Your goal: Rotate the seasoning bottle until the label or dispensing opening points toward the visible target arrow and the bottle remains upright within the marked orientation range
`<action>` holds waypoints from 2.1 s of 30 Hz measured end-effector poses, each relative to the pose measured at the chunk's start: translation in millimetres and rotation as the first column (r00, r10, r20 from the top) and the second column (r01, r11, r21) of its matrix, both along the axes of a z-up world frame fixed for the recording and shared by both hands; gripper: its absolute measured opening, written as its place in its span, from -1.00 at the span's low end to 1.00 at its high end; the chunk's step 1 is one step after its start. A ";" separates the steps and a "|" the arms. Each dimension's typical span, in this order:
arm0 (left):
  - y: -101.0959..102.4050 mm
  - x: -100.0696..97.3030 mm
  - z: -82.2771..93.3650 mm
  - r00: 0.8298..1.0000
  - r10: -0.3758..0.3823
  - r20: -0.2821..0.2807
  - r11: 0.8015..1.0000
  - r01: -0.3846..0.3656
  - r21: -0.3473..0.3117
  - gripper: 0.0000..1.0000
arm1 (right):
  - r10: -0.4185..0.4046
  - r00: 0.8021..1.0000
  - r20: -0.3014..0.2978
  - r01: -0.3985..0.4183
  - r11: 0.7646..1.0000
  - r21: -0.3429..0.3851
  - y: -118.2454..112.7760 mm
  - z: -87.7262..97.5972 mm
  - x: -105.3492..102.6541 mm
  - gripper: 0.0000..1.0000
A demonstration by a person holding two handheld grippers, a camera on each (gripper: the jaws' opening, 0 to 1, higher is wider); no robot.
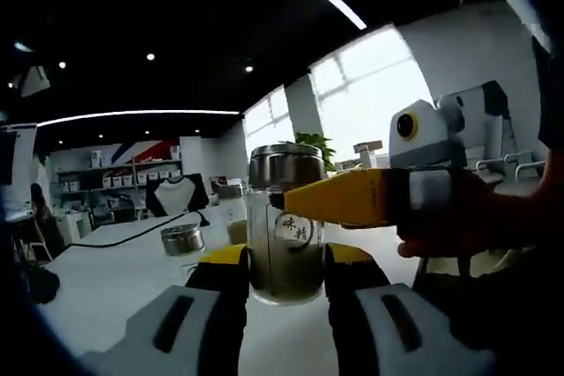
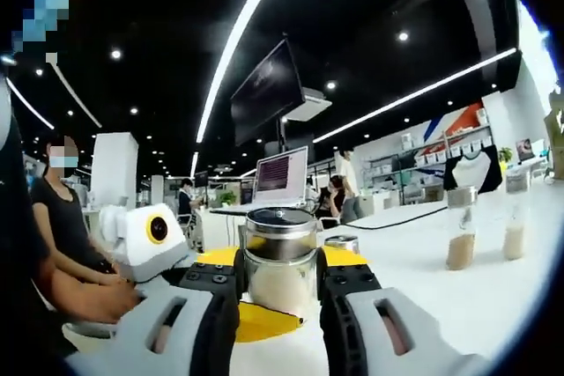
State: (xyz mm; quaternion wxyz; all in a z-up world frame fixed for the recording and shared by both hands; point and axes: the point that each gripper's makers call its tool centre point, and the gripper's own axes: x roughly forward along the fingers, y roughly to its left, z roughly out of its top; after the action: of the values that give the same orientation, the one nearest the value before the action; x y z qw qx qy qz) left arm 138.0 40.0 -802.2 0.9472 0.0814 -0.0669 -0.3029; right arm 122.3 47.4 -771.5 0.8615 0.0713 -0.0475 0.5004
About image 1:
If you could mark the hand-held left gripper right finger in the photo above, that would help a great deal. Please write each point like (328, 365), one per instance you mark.
(365, 327)

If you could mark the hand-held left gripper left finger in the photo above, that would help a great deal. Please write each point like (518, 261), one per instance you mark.
(207, 319)

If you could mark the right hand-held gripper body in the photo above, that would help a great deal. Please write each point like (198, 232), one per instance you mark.
(427, 142)

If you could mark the tall seasoning bottle brown contents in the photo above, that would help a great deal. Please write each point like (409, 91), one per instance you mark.
(286, 167)

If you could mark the small seasoning bottle white contents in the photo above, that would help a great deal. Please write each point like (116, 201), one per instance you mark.
(183, 241)

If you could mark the wide seasoning bottle cream granules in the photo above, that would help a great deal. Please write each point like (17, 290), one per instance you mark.
(233, 231)

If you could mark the person's right hand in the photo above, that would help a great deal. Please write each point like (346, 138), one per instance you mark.
(484, 226)

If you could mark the white armchair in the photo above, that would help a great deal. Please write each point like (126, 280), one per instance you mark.
(489, 169)
(529, 164)

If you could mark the potted green plant white pot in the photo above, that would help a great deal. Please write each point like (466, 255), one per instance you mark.
(315, 138)

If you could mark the chair with black white shirt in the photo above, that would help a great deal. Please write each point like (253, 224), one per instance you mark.
(176, 195)

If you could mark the small picture display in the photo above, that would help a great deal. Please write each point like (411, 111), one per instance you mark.
(220, 181)

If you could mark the person's body black clothing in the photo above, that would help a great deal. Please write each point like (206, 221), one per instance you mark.
(506, 297)

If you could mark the white storage shelf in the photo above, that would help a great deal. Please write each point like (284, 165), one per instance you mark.
(119, 180)

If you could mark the straight ceiling light strip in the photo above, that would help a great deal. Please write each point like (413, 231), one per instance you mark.
(132, 112)

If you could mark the ceiling air conditioner unit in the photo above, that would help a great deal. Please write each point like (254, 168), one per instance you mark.
(34, 81)

